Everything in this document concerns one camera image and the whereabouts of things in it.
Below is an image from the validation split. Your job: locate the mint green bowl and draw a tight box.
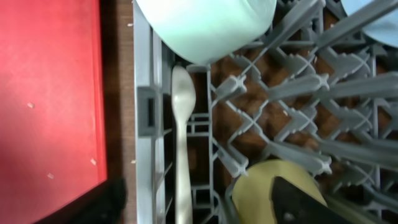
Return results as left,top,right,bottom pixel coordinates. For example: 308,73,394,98
137,0,277,65

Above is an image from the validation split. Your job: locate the yellow plastic cup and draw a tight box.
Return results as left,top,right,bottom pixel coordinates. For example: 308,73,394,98
232,159,327,224

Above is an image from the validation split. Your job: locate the red serving tray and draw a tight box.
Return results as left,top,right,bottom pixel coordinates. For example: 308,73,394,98
1,0,106,223

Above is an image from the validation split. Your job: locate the light blue plate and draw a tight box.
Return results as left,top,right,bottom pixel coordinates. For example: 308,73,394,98
341,0,398,48

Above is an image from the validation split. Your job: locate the grey dishwasher rack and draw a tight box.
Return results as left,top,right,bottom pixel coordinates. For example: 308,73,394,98
133,0,397,223

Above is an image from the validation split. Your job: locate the white plastic spoon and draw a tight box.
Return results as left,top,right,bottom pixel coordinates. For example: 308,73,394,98
172,65,196,224

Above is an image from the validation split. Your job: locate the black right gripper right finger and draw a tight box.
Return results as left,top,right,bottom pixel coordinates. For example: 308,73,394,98
271,177,350,224

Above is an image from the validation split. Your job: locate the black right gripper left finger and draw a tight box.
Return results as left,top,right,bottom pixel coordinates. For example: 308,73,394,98
35,177,127,224

